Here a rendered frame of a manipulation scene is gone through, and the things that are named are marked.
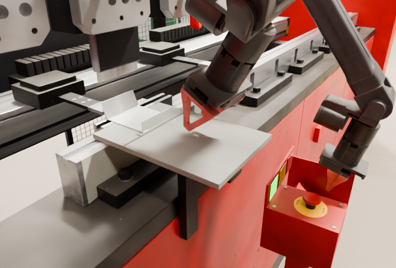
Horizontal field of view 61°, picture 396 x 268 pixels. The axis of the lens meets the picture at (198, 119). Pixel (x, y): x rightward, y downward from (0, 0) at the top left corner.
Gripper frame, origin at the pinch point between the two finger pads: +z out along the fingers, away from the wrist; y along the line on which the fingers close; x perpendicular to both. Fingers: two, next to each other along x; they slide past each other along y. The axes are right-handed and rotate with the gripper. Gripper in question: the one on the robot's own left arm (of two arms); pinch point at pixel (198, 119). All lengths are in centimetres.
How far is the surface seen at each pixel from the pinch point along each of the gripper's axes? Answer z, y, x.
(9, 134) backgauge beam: 29.0, 12.7, -31.0
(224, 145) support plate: 0.3, -0.2, 6.3
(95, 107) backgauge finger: 14.5, 2.3, -19.6
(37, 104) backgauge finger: 21.7, 7.2, -30.5
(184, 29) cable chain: 27, -69, -48
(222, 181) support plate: -2.1, 8.6, 10.5
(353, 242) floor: 78, -106, 70
